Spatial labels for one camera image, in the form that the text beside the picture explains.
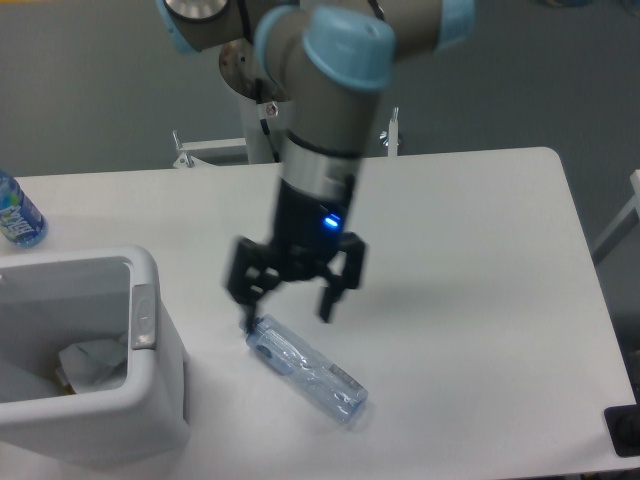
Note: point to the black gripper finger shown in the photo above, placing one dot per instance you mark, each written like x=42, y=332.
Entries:
x=354, y=250
x=252, y=274

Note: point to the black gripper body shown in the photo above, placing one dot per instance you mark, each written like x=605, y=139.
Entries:
x=309, y=232

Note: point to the clear plastic bottle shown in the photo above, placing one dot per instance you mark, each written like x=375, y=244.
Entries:
x=313, y=375

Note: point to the white plastic wrapper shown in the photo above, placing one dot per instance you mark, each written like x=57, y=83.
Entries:
x=93, y=366

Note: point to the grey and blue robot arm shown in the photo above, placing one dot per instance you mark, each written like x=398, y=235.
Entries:
x=333, y=59

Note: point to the white trash can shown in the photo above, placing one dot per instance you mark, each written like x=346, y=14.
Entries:
x=50, y=300

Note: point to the blue labelled water bottle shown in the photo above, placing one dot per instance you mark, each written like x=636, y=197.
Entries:
x=22, y=223

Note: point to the black table corner clamp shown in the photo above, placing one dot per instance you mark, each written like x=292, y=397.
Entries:
x=623, y=426

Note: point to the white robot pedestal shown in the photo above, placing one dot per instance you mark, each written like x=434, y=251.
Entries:
x=265, y=108

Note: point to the white pedestal foot bracket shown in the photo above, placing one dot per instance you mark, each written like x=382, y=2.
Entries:
x=235, y=151

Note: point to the white frame at right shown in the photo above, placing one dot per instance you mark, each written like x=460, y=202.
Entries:
x=620, y=226

